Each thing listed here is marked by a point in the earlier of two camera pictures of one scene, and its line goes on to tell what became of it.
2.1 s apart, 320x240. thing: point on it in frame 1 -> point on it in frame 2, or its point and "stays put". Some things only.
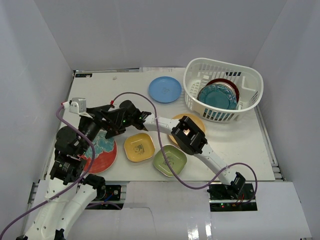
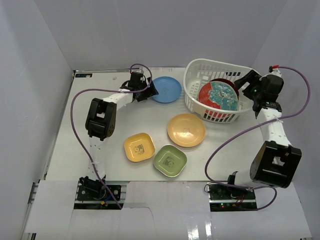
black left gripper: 83,120 -> 150,89
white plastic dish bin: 197,72 stays put
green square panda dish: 177,157 stays put
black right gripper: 114,132 -> 252,77
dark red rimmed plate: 229,82 stays put
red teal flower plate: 105,154 -> 219,94
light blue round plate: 165,89 stays put
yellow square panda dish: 139,147 stays put
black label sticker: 83,75 stays put
